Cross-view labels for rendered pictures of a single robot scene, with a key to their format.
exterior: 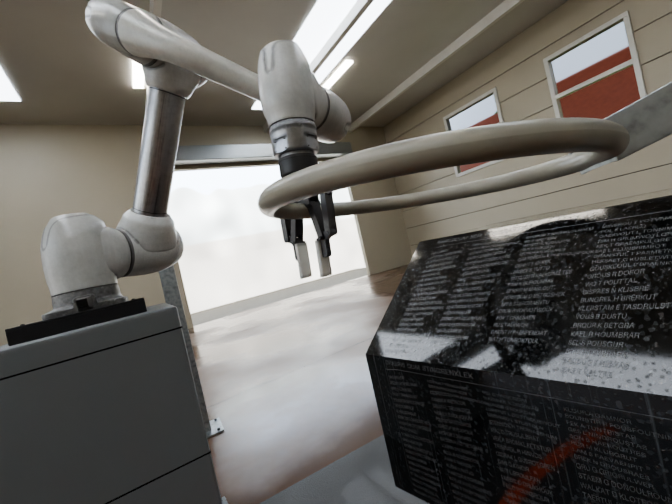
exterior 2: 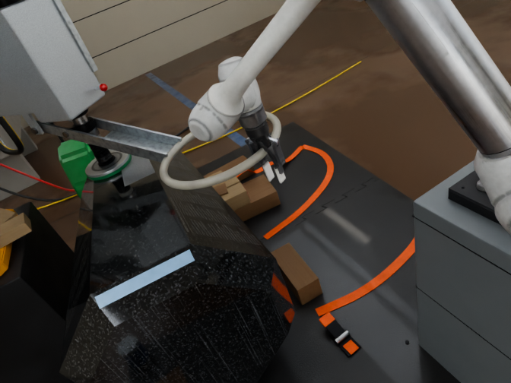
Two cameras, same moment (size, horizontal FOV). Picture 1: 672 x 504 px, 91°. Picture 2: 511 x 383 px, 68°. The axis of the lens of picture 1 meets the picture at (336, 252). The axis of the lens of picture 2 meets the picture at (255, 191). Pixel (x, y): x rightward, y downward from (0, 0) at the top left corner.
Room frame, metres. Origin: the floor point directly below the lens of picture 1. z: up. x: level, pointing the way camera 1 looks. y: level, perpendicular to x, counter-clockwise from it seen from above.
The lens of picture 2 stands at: (1.72, 0.23, 1.58)
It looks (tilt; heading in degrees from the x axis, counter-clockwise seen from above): 36 degrees down; 194
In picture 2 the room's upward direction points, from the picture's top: 20 degrees counter-clockwise
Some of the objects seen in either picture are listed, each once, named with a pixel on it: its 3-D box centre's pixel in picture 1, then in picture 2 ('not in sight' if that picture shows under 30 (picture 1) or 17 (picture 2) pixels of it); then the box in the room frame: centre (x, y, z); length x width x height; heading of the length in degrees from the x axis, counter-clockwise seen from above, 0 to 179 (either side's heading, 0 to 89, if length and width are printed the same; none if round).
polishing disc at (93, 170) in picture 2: not in sight; (107, 162); (0.28, -0.75, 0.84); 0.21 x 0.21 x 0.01
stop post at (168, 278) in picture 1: (182, 339); not in sight; (1.89, 0.96, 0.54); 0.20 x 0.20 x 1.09; 27
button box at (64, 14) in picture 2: not in sight; (71, 38); (0.20, -0.65, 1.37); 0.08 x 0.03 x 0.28; 69
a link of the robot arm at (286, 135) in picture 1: (294, 142); (251, 115); (0.64, 0.03, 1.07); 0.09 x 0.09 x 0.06
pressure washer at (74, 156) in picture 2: not in sight; (81, 159); (-0.66, -1.57, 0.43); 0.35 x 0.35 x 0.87; 12
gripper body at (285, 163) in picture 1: (300, 180); (259, 134); (0.64, 0.04, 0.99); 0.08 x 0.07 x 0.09; 54
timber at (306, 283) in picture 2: not in sight; (295, 272); (0.46, -0.04, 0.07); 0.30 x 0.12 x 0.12; 27
